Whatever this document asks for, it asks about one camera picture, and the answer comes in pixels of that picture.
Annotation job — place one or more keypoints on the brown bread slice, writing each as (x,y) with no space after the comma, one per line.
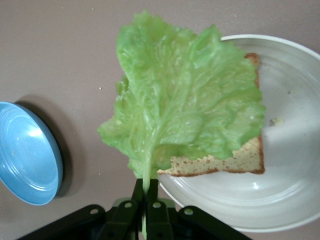
(246,160)

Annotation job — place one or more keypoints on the beige plate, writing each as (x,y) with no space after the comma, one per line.
(287,150)

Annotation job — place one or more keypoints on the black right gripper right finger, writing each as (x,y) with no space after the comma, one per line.
(162,222)

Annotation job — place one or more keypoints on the blue plate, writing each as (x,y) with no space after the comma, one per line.
(27,155)

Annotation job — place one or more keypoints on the green lettuce leaf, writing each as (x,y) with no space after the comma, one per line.
(175,100)

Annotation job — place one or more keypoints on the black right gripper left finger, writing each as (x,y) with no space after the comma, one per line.
(120,222)

